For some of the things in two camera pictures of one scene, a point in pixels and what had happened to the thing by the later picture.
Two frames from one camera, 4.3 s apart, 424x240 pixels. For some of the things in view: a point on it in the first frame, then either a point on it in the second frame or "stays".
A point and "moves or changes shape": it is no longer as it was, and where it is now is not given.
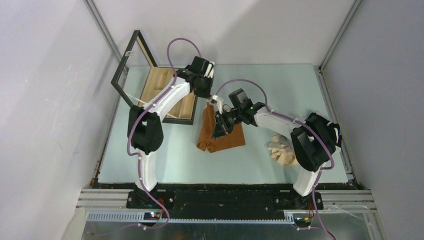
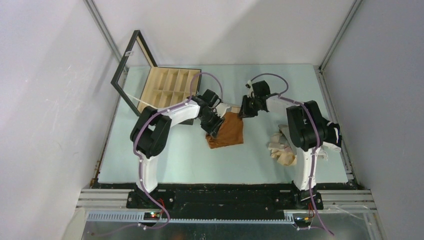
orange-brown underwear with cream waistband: x=205 y=140 moves or changes shape
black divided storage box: x=138 y=78 stays
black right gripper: x=221 y=128 to x=244 y=113
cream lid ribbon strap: x=144 y=102 stays
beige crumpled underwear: x=280 y=148 stays
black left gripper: x=206 y=94 to x=213 y=128
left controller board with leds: x=152 y=216 stays
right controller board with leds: x=302 y=221 stays
